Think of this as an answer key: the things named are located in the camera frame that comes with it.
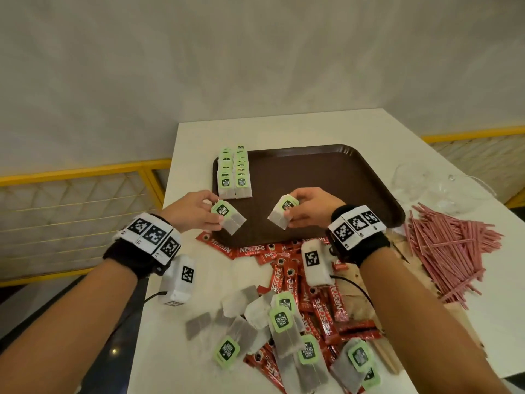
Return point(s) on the person's left hand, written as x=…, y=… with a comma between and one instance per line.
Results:
x=192, y=209

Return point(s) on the person's right hand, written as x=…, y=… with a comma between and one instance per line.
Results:
x=316, y=207

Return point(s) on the brown plastic tray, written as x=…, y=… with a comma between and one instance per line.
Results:
x=328, y=180

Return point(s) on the green tag tea bag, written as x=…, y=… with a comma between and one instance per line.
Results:
x=279, y=213
x=231, y=219

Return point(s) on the neat rows of tea bags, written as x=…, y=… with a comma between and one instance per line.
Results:
x=234, y=176

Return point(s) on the pile of brown sugar packets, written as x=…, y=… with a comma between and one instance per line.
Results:
x=357, y=291

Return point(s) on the pile of red Nescafe sachets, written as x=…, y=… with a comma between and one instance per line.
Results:
x=324, y=315

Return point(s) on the pile of tea bags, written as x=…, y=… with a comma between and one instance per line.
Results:
x=283, y=324

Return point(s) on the clear glass cups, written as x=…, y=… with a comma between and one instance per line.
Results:
x=443, y=188

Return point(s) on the pile of pink stirrer sticks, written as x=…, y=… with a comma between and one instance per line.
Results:
x=451, y=250

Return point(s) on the person's left forearm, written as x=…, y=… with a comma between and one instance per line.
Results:
x=61, y=332

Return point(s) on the person's right forearm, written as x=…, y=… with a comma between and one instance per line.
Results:
x=426, y=328

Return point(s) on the right wristband with marker tiles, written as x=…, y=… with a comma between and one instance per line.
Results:
x=357, y=225

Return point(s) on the wristband with marker tiles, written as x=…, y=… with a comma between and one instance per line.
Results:
x=357, y=225
x=154, y=235

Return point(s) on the left wristband with marker tiles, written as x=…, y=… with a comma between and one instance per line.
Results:
x=154, y=235

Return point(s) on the marker cube on right wrist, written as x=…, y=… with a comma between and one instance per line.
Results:
x=316, y=262

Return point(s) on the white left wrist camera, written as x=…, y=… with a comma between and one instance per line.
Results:
x=178, y=279

